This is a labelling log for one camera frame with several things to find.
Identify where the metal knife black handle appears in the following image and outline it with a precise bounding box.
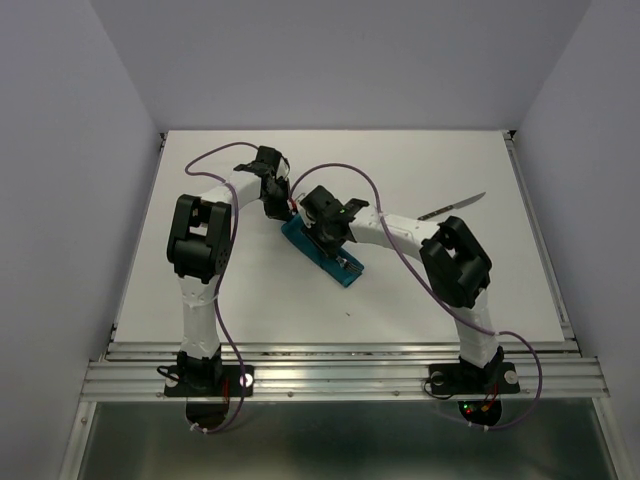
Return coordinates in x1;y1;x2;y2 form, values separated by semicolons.
418;192;486;221

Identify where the teal cloth napkin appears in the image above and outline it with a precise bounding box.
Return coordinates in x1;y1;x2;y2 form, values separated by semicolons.
281;215;365;288

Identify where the aluminium rail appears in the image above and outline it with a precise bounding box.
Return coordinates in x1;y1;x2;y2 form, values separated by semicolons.
501;130;582;355
80;339;609;402

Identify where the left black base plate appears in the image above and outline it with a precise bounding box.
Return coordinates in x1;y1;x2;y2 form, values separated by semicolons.
156;364;255;398

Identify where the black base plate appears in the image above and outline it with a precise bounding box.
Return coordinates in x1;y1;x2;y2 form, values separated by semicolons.
156;364;255;398
426;362;521;397

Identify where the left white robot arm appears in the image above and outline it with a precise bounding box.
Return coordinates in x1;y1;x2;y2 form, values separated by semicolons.
167;146;292;394

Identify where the aluminium front rail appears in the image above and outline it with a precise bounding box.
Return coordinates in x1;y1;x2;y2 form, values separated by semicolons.
80;339;609;402

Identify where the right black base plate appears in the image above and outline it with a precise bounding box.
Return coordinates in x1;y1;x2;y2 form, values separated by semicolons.
426;362;521;397

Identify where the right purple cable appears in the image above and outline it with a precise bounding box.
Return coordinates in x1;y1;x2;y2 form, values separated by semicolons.
289;163;547;434

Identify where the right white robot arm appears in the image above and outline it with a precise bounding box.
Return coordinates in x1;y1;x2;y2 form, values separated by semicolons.
295;186;499;390

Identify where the aluminium right side rail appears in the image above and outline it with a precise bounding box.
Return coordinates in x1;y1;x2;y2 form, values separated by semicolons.
501;130;582;355

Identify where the metal fork black handle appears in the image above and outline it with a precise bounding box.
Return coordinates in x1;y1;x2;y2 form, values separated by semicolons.
306;234;364;276

